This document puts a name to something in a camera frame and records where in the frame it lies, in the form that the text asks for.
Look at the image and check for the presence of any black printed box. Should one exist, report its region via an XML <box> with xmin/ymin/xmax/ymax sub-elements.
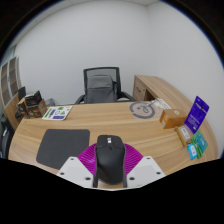
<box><xmin>24</xmin><ymin>90</ymin><xmax>43</xmax><ymax>107</ymax></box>

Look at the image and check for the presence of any small dark cardboard box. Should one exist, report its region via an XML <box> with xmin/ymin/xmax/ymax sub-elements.
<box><xmin>16</xmin><ymin>98</ymin><xmax>29</xmax><ymax>118</ymax></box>

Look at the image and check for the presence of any green packet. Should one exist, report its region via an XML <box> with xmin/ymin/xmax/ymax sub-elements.
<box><xmin>191</xmin><ymin>130</ymin><xmax>209</xmax><ymax>159</ymax></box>

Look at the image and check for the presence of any black computer mouse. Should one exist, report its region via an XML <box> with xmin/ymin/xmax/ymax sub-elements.
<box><xmin>94</xmin><ymin>134</ymin><xmax>127</xmax><ymax>184</ymax></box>

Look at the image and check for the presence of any orange-brown cardboard box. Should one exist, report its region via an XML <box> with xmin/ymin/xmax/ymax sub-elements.
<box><xmin>159</xmin><ymin>108</ymin><xmax>188</xmax><ymax>130</ymax></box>

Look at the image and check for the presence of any small blue packet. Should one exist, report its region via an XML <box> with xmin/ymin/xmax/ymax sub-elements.
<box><xmin>186</xmin><ymin>143</ymin><xmax>198</xmax><ymax>161</ymax></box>

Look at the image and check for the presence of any grey backpack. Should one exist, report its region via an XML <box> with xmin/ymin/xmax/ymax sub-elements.
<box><xmin>85</xmin><ymin>74</ymin><xmax>118</xmax><ymax>104</ymax></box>

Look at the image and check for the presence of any black mesh office chair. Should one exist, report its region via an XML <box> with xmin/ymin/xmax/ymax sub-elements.
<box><xmin>73</xmin><ymin>66</ymin><xmax>136</xmax><ymax>105</ymax></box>

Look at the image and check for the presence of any white printed leaflet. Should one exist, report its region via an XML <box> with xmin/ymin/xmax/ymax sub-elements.
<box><xmin>41</xmin><ymin>105</ymin><xmax>74</xmax><ymax>121</ymax></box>

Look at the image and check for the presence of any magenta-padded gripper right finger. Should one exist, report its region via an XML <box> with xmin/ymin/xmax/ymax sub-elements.
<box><xmin>123</xmin><ymin>143</ymin><xmax>167</xmax><ymax>188</ymax></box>

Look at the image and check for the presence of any wooden shelf unit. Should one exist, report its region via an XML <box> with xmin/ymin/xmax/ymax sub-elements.
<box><xmin>0</xmin><ymin>55</ymin><xmax>23</xmax><ymax>131</ymax></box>

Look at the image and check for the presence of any dark grey mouse pad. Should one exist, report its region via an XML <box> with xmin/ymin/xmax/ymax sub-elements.
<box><xmin>35</xmin><ymin>128</ymin><xmax>91</xmax><ymax>171</ymax></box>

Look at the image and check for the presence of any wooden side desk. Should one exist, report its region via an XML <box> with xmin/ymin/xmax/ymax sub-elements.
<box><xmin>132</xmin><ymin>74</ymin><xmax>201</xmax><ymax>111</ymax></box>

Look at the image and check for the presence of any purple card package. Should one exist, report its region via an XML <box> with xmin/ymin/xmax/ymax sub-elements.
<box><xmin>183</xmin><ymin>95</ymin><xmax>210</xmax><ymax>135</ymax></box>

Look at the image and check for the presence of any small black swivel chair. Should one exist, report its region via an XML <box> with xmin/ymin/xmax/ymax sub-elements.
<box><xmin>14</xmin><ymin>85</ymin><xmax>28</xmax><ymax>119</ymax></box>

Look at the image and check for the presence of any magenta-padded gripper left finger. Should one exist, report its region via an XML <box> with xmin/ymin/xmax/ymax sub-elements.
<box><xmin>56</xmin><ymin>143</ymin><xmax>98</xmax><ymax>188</ymax></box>

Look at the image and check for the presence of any large black padded chair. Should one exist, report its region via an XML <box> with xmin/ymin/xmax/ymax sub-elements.
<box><xmin>0</xmin><ymin>116</ymin><xmax>16</xmax><ymax>159</ymax></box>

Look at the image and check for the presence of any small tan box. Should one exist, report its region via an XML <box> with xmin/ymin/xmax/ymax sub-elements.
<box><xmin>174</xmin><ymin>124</ymin><xmax>193</xmax><ymax>148</ymax></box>

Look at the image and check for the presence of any brown printed cardboard box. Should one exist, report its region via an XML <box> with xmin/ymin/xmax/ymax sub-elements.
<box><xmin>25</xmin><ymin>98</ymin><xmax>48</xmax><ymax>119</ymax></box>

